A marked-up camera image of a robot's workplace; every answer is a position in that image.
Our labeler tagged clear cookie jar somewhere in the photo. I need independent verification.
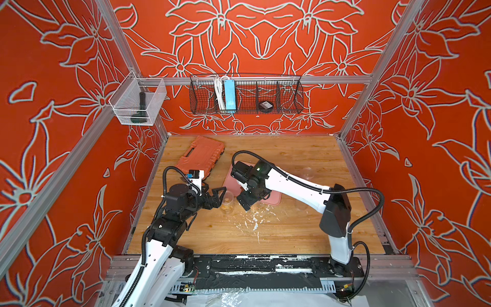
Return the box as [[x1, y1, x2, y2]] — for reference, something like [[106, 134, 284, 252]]
[[221, 191, 235, 214], [249, 202, 262, 213], [300, 167, 315, 181]]

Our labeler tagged clear jar lid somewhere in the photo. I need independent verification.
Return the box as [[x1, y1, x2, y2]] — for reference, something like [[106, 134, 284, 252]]
[[295, 200, 309, 211]]

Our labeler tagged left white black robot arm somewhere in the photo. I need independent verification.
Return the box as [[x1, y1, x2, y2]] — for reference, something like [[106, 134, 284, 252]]
[[113, 166, 227, 306]]

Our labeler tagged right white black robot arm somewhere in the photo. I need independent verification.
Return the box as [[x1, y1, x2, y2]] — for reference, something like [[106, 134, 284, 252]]
[[231, 150, 385, 269]]

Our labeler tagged pink plastic tray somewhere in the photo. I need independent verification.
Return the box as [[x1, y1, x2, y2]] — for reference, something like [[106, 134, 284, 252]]
[[222, 160, 283, 206]]

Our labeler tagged orange plastic tool case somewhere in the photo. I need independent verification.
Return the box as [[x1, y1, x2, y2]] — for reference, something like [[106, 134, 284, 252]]
[[176, 136, 225, 179]]

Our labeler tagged light blue box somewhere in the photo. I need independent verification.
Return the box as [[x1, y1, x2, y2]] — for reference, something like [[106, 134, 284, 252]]
[[223, 79, 237, 113]]

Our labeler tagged dark green flashlight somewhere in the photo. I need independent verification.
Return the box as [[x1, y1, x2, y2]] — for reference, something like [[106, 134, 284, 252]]
[[130, 92, 148, 124]]

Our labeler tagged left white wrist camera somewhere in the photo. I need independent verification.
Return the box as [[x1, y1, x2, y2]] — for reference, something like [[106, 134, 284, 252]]
[[187, 170, 205, 194]]

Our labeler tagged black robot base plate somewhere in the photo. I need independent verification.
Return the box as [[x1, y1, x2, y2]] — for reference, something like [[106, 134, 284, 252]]
[[175, 255, 365, 290]]

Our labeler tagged black wire wall basket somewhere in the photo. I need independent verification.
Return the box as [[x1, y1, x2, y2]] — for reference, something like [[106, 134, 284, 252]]
[[189, 74, 304, 115]]

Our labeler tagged white coiled cable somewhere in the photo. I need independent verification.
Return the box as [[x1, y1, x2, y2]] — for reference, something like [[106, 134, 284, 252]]
[[214, 76, 226, 110]]

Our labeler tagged clear plastic wall bin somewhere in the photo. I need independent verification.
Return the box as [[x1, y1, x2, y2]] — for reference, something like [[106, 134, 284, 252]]
[[109, 71, 167, 126]]

